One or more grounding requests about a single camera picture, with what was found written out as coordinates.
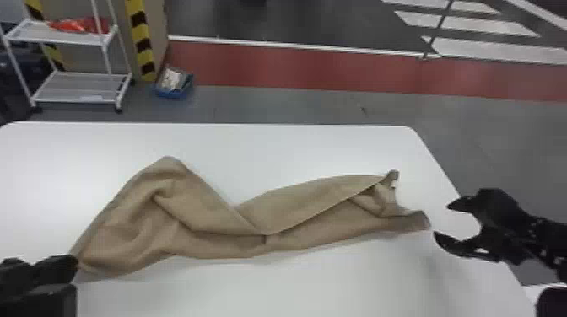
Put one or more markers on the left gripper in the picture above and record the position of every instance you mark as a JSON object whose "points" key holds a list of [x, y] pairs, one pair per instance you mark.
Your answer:
{"points": [[37, 302]]}

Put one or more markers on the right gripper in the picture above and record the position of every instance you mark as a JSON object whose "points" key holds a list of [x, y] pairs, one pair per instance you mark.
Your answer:
{"points": [[505, 225]]}

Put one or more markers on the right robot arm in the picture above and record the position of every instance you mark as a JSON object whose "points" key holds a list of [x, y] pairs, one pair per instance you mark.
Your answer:
{"points": [[553, 241]]}

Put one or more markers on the beige towel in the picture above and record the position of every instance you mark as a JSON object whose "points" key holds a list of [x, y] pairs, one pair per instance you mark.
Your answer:
{"points": [[186, 221]]}

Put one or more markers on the blue basket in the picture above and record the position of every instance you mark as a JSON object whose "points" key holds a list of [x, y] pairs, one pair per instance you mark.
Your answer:
{"points": [[174, 84]]}

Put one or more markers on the red snack packet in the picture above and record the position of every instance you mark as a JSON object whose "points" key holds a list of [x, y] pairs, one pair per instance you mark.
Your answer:
{"points": [[79, 25]]}

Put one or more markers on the yellow black striped post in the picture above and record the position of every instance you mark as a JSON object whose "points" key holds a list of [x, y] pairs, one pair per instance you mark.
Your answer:
{"points": [[52, 54], [141, 40]]}

